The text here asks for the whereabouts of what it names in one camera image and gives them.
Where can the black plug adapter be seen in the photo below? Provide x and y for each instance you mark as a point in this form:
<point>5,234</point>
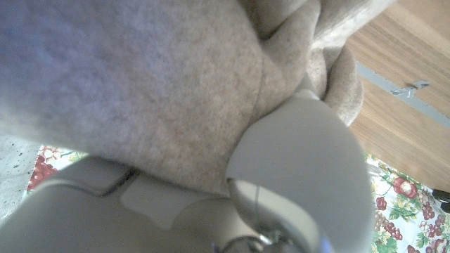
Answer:
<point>442,198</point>

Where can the grey tape line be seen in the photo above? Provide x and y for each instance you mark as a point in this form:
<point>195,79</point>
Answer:
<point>404,93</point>

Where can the floral fruit print backdrop cloth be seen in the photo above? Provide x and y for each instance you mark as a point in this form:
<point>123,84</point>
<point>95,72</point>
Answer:
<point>408,211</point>

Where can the beige wool coat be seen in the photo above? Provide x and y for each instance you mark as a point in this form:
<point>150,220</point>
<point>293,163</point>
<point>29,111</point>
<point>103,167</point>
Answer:
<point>140,88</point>

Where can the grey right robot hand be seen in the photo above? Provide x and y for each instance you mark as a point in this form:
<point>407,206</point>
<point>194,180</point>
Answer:
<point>302,168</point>

